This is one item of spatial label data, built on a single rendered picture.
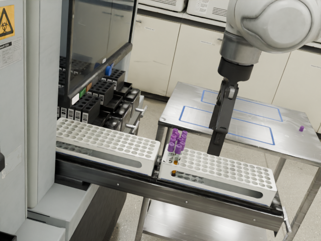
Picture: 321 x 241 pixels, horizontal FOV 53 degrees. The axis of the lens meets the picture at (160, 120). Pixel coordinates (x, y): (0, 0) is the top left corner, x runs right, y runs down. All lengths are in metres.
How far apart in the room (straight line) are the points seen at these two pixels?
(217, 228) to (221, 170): 0.74
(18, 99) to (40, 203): 0.33
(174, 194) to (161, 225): 0.65
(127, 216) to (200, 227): 0.52
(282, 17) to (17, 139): 0.50
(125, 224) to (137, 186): 1.01
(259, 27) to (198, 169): 0.45
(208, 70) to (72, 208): 2.47
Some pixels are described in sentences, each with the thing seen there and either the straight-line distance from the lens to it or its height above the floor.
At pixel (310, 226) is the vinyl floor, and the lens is 2.33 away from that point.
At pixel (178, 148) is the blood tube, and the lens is 0.79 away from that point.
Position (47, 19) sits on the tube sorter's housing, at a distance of 0.66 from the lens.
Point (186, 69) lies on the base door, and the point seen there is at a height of 0.41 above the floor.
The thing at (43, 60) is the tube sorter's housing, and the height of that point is 1.10.
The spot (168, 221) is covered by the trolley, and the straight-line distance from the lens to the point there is 1.52.
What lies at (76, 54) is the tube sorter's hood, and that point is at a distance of 0.79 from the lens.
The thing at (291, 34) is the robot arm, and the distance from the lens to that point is 0.51.
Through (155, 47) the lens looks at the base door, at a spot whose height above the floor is 0.55.
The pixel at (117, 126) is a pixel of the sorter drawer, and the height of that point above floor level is 0.81.
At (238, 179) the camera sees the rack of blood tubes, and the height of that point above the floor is 0.86.
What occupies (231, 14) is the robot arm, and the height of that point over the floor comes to 1.25.
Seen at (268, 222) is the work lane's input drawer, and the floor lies 0.78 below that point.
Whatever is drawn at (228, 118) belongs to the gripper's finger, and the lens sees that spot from 0.70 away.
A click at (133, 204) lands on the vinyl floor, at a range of 1.97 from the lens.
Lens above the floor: 1.32
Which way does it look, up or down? 27 degrees down
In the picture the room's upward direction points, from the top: 12 degrees clockwise
